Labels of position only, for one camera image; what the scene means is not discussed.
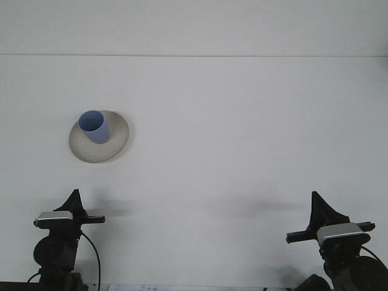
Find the pale blue cup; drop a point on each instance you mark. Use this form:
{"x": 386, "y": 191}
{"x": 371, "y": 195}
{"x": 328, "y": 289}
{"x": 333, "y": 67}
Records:
{"x": 95, "y": 128}

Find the pale round plate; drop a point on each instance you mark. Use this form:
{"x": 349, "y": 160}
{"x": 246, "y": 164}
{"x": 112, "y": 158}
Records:
{"x": 116, "y": 147}

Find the printed white paper sheet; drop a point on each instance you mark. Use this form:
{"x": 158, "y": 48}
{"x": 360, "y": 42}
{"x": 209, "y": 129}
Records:
{"x": 139, "y": 288}

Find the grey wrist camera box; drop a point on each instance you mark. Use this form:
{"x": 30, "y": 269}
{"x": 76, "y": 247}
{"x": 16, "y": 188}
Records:
{"x": 54, "y": 216}
{"x": 342, "y": 232}

